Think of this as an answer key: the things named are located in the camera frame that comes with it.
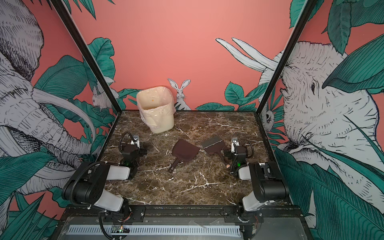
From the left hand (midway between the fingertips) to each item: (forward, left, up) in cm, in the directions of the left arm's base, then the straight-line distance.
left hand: (134, 140), depth 91 cm
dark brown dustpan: (-3, -29, -10) cm, 31 cm away
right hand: (-3, -62, -2) cm, 62 cm away
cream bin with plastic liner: (+11, -16, +17) cm, 25 cm away
